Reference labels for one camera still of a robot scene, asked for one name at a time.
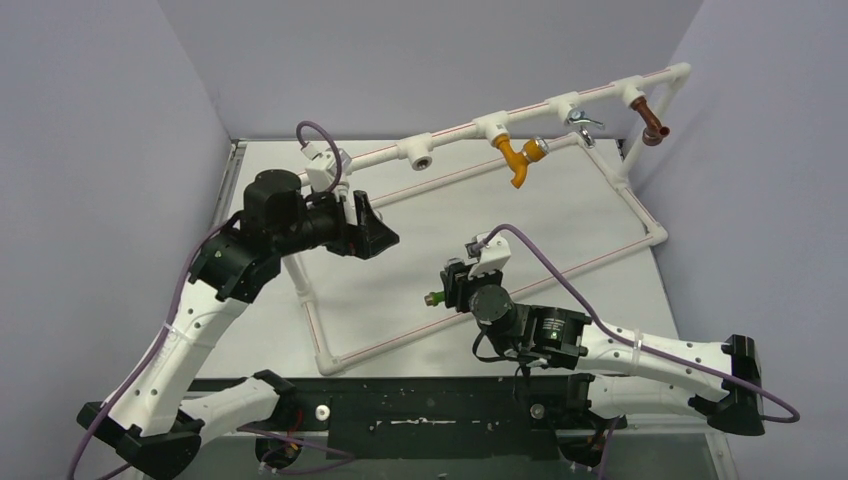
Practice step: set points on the chrome metal faucet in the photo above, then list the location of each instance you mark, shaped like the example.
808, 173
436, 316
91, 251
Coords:
578, 121

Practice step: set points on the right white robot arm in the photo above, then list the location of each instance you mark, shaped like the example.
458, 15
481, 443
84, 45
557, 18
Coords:
630, 372

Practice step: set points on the brown plastic faucet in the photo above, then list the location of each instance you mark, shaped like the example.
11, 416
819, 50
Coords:
655, 131

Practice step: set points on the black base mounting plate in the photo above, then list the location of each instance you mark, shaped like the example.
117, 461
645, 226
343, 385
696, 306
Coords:
546, 419

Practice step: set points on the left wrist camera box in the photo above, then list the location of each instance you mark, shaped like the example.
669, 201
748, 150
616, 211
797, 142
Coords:
321, 169

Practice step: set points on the orange plastic faucet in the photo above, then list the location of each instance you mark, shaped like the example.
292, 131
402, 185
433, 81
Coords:
518, 161

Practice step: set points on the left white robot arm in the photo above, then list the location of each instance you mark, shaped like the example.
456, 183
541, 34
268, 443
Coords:
148, 420

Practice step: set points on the green plastic faucet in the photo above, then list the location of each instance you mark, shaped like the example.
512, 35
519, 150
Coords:
433, 299

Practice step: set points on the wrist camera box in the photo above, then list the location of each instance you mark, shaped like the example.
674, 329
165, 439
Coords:
489, 253
321, 169

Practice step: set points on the white PVC pipe frame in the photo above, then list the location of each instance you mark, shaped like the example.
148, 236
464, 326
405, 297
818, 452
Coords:
438, 191

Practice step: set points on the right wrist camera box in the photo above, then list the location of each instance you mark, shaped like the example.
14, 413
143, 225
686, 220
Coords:
489, 253

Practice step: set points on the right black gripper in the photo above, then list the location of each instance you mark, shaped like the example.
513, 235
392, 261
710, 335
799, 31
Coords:
454, 287

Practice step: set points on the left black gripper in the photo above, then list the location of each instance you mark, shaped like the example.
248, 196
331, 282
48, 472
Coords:
371, 235

